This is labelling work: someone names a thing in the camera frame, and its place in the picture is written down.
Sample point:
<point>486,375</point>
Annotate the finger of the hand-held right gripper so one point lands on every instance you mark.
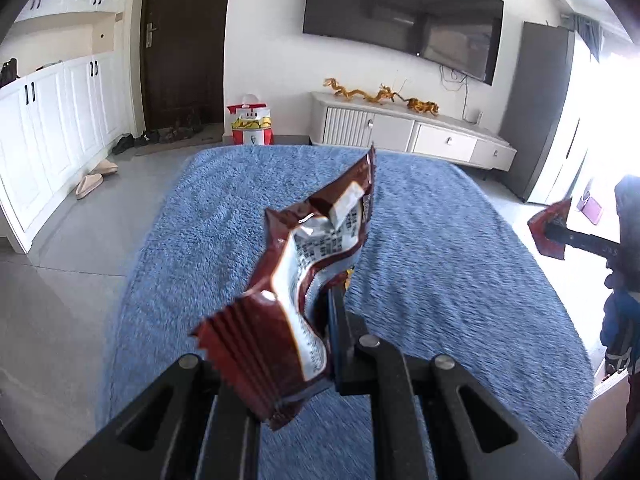
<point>580,242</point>

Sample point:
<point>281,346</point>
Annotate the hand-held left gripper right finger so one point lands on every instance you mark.
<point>345,345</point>

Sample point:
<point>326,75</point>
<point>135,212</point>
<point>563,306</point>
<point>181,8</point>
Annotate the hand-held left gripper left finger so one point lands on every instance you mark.
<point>220,430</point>

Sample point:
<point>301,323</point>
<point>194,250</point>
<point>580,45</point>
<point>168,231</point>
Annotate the red snack wrapper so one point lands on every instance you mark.
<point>542,220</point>

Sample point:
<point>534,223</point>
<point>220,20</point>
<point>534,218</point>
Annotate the brown snack wrapper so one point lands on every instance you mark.
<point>300,265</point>

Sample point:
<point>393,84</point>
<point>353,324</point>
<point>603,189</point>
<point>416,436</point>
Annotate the cardboard box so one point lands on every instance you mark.
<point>600,430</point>

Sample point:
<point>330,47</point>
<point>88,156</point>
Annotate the person's right forearm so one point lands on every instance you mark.
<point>622,330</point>

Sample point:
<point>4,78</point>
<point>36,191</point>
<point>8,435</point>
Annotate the person's right hand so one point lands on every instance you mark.
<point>612,280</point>

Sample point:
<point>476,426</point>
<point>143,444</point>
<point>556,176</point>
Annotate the purple box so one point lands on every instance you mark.
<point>591,209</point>

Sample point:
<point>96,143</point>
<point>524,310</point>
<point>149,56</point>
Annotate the blue carpet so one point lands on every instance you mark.
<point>440,270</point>

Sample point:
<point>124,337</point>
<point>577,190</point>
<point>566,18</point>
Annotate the tall grey cabinet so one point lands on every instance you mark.
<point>537,110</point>

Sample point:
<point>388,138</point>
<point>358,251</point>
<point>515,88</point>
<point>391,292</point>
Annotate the grey blue curtain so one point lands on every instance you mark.
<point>587,35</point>

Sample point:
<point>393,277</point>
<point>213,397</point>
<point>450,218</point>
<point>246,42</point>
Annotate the white television cabinet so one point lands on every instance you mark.
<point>395,132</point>

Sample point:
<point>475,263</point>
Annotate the red white paper bucket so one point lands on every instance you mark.
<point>250,122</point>

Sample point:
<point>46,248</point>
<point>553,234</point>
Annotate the brown doormat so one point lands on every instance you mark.
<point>212,136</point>

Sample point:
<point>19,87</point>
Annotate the brown shoes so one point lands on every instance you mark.
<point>181,129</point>

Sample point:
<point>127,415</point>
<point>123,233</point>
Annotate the beige slipper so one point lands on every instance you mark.
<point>89,186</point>
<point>106,167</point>

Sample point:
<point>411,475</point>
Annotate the black shoe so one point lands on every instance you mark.
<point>147,138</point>
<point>122,144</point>

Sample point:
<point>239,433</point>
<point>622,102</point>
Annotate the dark brown door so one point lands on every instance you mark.
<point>185,45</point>

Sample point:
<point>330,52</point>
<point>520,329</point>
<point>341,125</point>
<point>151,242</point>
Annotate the white built-in cabinet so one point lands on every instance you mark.
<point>45,125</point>

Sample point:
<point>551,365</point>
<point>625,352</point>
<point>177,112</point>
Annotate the black bag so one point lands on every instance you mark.
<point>8,72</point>

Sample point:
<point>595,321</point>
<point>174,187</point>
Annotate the black wall television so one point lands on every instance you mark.
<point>390,5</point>

